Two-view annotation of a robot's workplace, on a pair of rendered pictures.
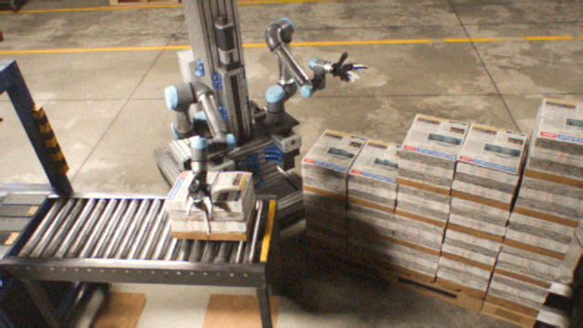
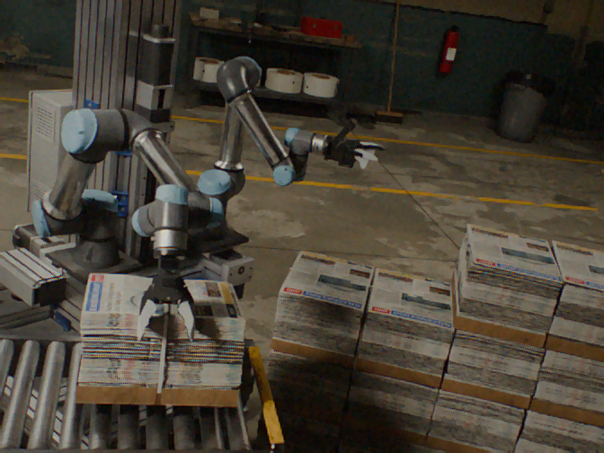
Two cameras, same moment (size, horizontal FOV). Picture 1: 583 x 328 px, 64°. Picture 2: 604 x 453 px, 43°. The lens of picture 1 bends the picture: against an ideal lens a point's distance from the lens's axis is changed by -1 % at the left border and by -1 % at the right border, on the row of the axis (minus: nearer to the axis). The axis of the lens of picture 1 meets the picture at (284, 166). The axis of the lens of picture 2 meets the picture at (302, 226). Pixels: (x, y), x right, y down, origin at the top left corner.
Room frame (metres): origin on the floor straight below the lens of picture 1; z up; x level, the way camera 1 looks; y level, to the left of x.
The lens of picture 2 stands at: (0.16, 0.75, 1.93)
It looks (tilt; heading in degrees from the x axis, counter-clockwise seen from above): 21 degrees down; 337
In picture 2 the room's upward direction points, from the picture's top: 10 degrees clockwise
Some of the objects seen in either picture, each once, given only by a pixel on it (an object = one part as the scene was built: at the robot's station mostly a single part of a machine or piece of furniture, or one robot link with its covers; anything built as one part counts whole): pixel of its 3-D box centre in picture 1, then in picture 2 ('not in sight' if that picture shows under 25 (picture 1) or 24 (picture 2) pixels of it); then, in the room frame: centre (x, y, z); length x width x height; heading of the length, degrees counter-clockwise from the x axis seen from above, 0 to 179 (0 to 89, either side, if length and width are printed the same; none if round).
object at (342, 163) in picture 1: (400, 217); (428, 405); (2.11, -0.70, 0.42); 1.17 x 0.39 x 0.83; 60
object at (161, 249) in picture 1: (168, 230); (48, 396); (1.80, 0.64, 0.77); 0.47 x 0.05 x 0.05; 172
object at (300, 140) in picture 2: (319, 66); (300, 140); (2.69, -0.27, 1.21); 0.11 x 0.08 x 0.09; 54
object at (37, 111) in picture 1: (50, 141); not in sight; (2.34, 1.35, 1.05); 0.05 x 0.05 x 0.45; 82
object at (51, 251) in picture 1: (65, 228); not in sight; (1.88, 1.21, 0.77); 0.47 x 0.05 x 0.05; 172
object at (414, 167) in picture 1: (432, 153); (501, 283); (2.05, -0.81, 0.95); 0.38 x 0.29 x 0.23; 151
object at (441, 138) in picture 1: (435, 136); (511, 251); (2.05, -0.82, 1.06); 0.37 x 0.29 x 0.01; 151
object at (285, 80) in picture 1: (283, 61); (233, 129); (2.84, -0.06, 1.19); 0.15 x 0.12 x 0.55; 144
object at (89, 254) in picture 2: not in sight; (96, 244); (2.50, 0.46, 0.87); 0.15 x 0.15 x 0.10
